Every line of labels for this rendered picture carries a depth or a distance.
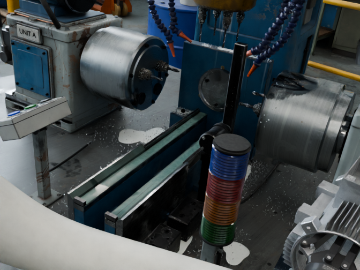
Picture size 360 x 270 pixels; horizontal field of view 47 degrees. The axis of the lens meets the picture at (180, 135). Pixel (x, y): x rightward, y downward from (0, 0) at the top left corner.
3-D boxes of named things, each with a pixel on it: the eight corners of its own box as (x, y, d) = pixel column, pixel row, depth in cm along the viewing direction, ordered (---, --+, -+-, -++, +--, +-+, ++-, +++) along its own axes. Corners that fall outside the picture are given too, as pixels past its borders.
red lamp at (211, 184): (215, 178, 72) (218, 156, 70) (247, 190, 70) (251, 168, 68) (199, 195, 68) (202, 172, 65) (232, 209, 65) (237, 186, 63)
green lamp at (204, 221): (209, 218, 77) (212, 199, 74) (239, 231, 74) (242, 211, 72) (193, 236, 72) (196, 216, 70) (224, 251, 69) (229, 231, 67)
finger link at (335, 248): (327, 278, 66) (319, 274, 67) (350, 234, 73) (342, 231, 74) (332, 262, 64) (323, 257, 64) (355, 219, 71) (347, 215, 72)
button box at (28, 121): (54, 117, 112) (47, 98, 110) (72, 113, 107) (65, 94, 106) (1, 141, 98) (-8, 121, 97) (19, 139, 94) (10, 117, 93)
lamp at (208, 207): (212, 199, 74) (215, 178, 72) (242, 211, 72) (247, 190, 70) (196, 216, 70) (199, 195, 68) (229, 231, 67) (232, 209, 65)
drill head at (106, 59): (97, 75, 164) (96, 12, 152) (175, 100, 149) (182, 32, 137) (50, 94, 145) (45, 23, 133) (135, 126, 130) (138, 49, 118)
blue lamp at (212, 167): (218, 156, 70) (222, 133, 68) (251, 168, 68) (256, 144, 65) (202, 172, 65) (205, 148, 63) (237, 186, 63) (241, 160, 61)
